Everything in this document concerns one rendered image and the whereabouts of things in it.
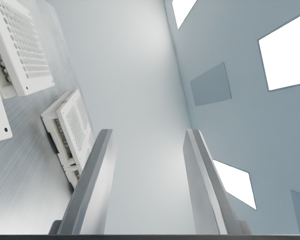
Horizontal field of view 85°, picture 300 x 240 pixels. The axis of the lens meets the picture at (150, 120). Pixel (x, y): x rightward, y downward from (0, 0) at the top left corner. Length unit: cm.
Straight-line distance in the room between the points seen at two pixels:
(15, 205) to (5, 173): 8
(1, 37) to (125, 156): 352
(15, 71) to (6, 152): 19
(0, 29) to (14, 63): 7
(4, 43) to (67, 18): 406
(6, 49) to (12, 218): 36
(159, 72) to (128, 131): 159
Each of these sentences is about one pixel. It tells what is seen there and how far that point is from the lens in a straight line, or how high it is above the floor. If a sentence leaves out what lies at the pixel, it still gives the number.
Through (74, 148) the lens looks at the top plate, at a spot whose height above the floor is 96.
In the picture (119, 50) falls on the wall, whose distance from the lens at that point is 412.
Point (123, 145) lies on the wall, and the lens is 380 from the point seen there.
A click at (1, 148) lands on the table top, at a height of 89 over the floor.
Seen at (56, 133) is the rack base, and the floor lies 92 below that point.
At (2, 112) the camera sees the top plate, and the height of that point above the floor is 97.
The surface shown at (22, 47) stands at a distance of 54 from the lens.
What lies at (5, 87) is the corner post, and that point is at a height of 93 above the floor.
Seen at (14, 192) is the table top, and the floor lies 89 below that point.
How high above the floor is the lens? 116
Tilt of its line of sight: 11 degrees up
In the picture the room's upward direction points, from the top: 77 degrees clockwise
